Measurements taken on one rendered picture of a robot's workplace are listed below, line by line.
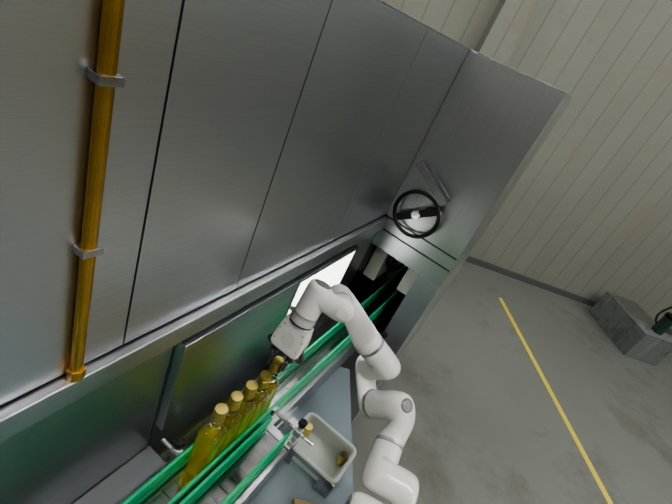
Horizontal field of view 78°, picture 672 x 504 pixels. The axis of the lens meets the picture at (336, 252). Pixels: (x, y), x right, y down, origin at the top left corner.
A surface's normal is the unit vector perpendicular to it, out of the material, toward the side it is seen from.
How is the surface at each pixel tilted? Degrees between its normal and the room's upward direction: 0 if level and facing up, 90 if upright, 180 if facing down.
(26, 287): 90
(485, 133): 90
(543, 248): 90
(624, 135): 90
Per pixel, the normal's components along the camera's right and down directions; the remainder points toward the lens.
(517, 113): -0.50, 0.27
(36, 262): 0.79, 0.54
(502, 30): 0.00, 0.52
